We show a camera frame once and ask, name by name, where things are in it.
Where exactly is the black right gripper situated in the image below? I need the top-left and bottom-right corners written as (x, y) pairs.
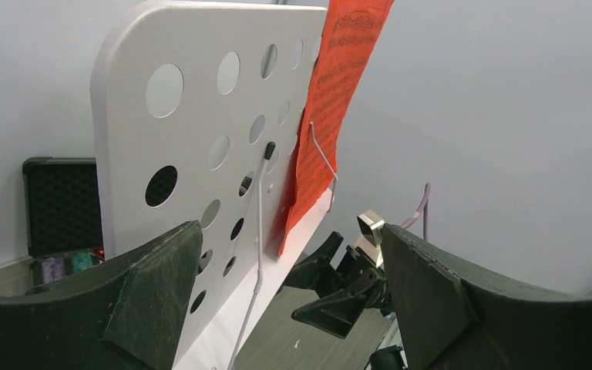
top-left (282, 231), bottom-right (393, 338)

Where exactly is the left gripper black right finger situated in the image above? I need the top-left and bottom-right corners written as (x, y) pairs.
top-left (382, 224), bottom-right (592, 369)

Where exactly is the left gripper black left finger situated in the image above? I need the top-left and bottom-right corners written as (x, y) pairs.
top-left (0, 220), bottom-right (203, 369)

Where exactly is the lilac tripod music stand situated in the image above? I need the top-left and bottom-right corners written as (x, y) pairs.
top-left (90, 1), bottom-right (330, 369)

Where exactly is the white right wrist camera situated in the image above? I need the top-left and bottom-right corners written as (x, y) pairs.
top-left (356, 210), bottom-right (385, 267)

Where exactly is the black poker chip case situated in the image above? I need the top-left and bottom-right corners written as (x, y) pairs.
top-left (22, 156), bottom-right (104, 287)

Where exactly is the black microphone plain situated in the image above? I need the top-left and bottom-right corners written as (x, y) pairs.
top-left (368, 345), bottom-right (408, 370)

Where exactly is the red sheet music right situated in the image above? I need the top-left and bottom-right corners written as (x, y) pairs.
top-left (284, 1), bottom-right (393, 234)

